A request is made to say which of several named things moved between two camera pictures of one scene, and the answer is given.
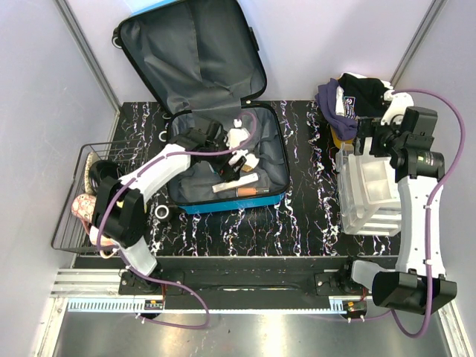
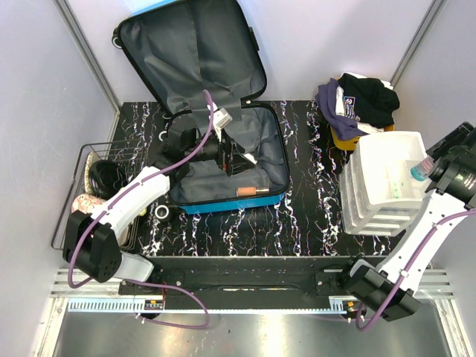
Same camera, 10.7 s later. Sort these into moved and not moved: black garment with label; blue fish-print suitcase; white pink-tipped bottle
Moved: white pink-tipped bottle
Not moved: blue fish-print suitcase; black garment with label
